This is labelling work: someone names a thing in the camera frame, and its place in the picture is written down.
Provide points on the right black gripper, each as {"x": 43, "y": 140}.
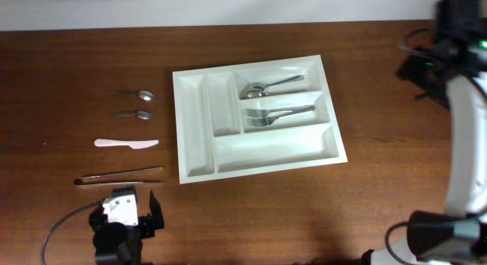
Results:
{"x": 418, "y": 71}

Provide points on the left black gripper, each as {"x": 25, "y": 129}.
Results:
{"x": 146, "y": 228}

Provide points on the metal kitchen tongs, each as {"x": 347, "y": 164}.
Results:
{"x": 131, "y": 177}

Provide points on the pink plastic knife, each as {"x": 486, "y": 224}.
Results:
{"x": 100, "y": 143}

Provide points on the small teaspoon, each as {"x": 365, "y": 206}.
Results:
{"x": 141, "y": 114}
{"x": 142, "y": 94}

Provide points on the metal fork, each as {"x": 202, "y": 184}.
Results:
{"x": 260, "y": 113}
{"x": 268, "y": 121}

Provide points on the large metal spoon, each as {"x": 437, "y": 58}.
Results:
{"x": 263, "y": 85}
{"x": 257, "y": 93}

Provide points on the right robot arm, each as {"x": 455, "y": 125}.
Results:
{"x": 453, "y": 73}

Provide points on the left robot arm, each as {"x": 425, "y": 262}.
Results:
{"x": 119, "y": 230}

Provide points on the white plastic cutlery tray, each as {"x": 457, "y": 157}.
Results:
{"x": 214, "y": 140}

